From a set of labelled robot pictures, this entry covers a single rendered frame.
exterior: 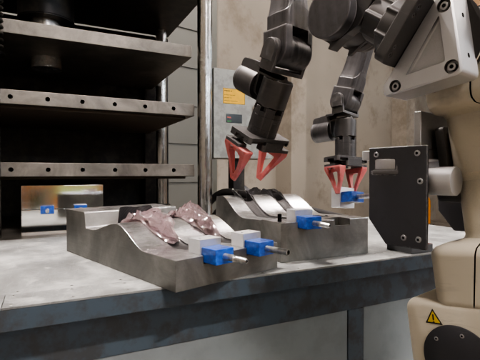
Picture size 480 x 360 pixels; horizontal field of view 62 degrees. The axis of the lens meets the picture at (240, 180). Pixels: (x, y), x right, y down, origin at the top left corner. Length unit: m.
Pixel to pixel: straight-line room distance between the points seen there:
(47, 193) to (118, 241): 0.73
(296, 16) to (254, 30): 5.02
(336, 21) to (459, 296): 0.44
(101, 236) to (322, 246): 0.51
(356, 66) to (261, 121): 0.47
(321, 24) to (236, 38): 4.89
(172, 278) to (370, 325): 0.58
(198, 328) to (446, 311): 0.45
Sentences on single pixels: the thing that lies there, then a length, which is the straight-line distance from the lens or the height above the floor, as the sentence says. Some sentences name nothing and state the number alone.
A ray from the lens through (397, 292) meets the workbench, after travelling 1.14.
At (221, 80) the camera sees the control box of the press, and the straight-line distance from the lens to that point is 1.82.
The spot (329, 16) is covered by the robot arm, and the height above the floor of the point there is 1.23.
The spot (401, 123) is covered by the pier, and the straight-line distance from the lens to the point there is 8.08.
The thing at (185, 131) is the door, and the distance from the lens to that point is 4.74.
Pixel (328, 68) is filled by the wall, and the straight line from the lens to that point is 6.78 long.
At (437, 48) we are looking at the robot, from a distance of 0.56.
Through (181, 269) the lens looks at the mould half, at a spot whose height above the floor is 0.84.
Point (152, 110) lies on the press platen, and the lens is 1.63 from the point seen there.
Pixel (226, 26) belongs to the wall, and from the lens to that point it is 5.45.
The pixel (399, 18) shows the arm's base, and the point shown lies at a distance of 0.55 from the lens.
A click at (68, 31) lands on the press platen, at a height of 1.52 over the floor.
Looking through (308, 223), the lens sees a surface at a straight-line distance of 0.90.
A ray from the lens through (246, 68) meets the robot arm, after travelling 0.79.
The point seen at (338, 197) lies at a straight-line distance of 1.09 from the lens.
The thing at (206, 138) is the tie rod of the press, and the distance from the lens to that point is 1.61.
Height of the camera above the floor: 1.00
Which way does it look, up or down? 1 degrees down
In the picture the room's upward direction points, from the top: straight up
